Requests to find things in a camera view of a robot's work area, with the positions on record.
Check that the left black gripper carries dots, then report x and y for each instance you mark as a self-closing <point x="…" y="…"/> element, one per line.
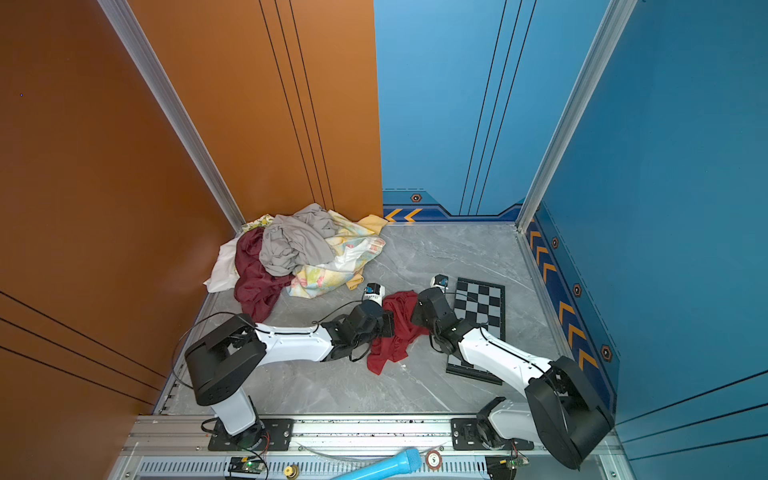
<point x="387" y="319"/>

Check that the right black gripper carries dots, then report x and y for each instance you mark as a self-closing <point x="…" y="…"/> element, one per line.
<point x="418" y="310"/>

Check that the light blue cylinder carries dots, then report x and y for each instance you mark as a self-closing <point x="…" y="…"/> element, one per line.
<point x="407" y="462"/>

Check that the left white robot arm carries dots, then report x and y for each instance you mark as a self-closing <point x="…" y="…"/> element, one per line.
<point x="221" y="361"/>

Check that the grey ribbed cloth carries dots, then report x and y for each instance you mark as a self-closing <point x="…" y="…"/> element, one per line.
<point x="291" y="242"/>

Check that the brass round knob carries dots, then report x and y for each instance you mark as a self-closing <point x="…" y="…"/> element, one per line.
<point x="291" y="472"/>

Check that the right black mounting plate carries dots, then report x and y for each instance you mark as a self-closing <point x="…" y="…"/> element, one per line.
<point x="474" y="434"/>

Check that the white cloth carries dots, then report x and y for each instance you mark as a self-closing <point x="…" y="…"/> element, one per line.
<point x="224" y="274"/>

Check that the red fuzzy cloth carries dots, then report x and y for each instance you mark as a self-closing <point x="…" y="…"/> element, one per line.
<point x="401" y="305"/>

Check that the aluminium corner post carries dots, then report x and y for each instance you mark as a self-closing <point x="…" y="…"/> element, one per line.
<point x="608" y="34"/>
<point x="127" y="27"/>

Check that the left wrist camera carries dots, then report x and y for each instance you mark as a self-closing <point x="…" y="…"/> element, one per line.
<point x="374" y="292"/>

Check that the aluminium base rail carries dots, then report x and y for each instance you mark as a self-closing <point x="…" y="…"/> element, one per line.
<point x="327" y="446"/>

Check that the aluminium corner post right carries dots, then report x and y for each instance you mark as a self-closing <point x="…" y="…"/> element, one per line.
<point x="608" y="34"/>

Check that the aluminium corner post left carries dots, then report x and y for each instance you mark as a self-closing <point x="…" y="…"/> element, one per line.
<point x="127" y="27"/>

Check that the black mounting plate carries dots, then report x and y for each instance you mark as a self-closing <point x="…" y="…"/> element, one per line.
<point x="270" y="435"/>
<point x="474" y="434"/>

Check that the black white chessboard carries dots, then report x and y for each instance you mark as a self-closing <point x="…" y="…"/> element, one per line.
<point x="484" y="303"/>

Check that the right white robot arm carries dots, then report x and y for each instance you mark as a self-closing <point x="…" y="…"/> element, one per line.
<point x="565" y="414"/>

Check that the pastel floral cloth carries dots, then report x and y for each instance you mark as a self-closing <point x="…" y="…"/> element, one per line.
<point x="355" y="244"/>

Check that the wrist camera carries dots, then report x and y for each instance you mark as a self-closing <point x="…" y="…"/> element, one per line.
<point x="441" y="282"/>
<point x="374" y="292"/>

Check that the green circuit board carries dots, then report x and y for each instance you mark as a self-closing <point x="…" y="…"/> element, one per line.
<point x="247" y="467"/>

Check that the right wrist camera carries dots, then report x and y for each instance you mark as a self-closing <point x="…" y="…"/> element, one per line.
<point x="441" y="282"/>

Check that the red white round sticker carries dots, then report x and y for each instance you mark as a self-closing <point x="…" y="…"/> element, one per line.
<point x="433" y="460"/>

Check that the maroon smooth cloth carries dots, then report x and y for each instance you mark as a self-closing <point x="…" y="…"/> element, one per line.
<point x="256" y="290"/>

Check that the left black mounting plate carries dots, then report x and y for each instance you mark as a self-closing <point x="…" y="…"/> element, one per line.
<point x="270" y="435"/>

